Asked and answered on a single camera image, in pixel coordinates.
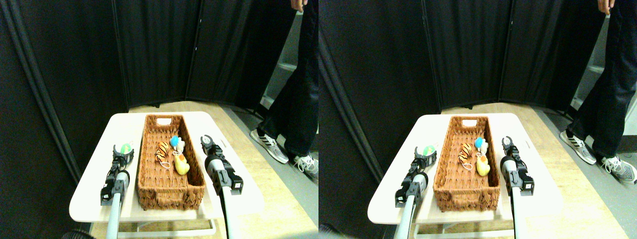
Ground yellow duck toy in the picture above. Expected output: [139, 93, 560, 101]
[173, 153, 191, 175]
[475, 155, 491, 177]

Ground orange tiger toy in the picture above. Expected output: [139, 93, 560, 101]
[155, 142, 173, 169]
[458, 143, 475, 171]

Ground low white table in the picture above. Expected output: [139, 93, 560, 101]
[368, 114, 563, 237]
[69, 112, 265, 237]

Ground brown wicker basket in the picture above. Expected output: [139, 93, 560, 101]
[433, 116, 501, 212]
[137, 114, 207, 210]

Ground curtain stand pole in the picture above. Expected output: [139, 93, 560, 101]
[318, 30, 385, 184]
[2, 0, 83, 182]

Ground person's legs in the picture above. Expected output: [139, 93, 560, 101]
[559, 0, 637, 185]
[250, 0, 319, 181]

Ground black bracket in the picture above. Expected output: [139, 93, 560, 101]
[520, 174, 536, 196]

